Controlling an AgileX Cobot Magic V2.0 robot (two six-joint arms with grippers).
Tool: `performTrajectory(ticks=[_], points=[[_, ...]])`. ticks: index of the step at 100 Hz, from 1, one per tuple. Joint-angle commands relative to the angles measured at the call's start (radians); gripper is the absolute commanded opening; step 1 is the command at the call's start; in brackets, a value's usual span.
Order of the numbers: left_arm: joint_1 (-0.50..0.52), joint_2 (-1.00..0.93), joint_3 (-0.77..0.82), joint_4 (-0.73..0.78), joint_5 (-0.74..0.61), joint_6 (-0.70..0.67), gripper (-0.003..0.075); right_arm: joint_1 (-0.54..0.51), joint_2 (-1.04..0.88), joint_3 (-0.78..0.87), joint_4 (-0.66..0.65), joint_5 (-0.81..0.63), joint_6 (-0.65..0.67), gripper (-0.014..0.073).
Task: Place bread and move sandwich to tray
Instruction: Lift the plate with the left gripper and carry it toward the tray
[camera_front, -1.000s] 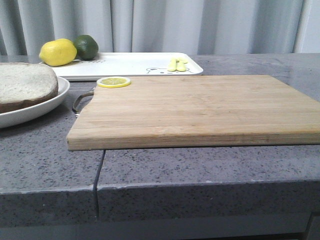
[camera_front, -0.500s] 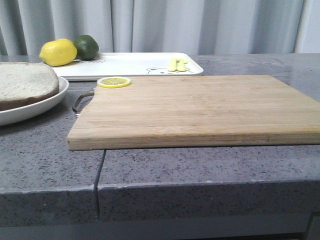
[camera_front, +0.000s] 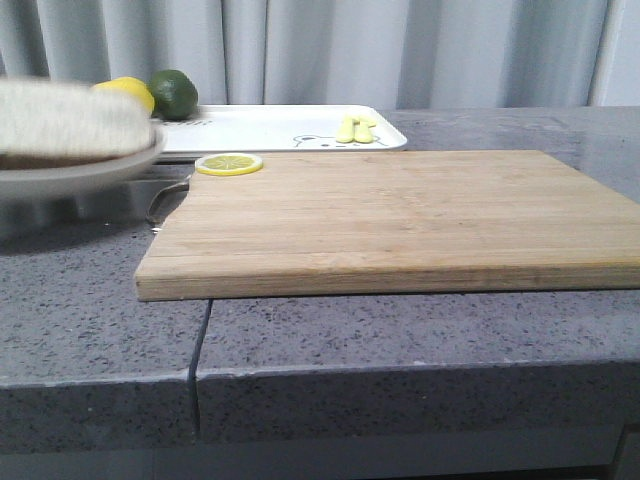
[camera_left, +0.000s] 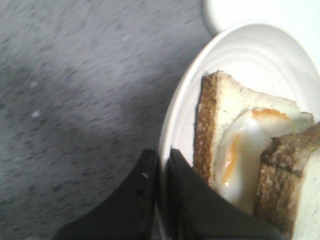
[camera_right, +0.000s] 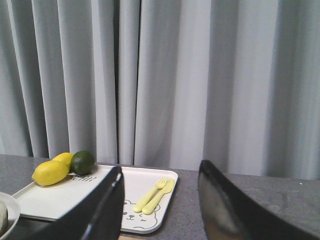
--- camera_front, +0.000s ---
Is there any lemon slice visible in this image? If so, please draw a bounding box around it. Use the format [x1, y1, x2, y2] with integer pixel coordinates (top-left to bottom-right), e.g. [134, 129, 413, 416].
[195, 152, 264, 176]

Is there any white bread slice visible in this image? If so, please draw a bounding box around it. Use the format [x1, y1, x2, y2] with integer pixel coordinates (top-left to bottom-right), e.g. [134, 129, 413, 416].
[1, 78, 154, 158]

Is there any white bear-print tray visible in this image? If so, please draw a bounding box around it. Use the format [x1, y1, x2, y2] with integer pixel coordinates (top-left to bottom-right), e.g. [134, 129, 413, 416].
[157, 105, 407, 158]

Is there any white round plate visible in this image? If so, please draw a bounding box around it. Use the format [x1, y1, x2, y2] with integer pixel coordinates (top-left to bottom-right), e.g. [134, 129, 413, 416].
[1, 125, 167, 202]

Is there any green lime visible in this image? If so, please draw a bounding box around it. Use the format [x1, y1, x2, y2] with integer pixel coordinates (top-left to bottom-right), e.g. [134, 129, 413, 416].
[148, 69, 199, 121]

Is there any wooden cutting board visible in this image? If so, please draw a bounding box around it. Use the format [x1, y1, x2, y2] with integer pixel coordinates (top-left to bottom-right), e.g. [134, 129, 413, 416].
[135, 150, 639, 301]

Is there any grey curtain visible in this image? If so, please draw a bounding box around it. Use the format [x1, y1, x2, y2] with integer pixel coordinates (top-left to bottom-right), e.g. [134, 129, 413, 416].
[1, 1, 639, 109]

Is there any whole yellow lemon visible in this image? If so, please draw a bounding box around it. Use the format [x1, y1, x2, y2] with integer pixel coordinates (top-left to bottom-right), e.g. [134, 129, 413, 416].
[92, 77, 155, 115]

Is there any yellow plastic knife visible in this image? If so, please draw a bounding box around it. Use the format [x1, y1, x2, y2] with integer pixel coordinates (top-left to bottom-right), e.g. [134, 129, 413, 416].
[353, 116, 376, 144]

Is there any yellow plastic fork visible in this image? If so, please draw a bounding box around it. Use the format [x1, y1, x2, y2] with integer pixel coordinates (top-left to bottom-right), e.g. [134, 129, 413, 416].
[335, 114, 359, 144]

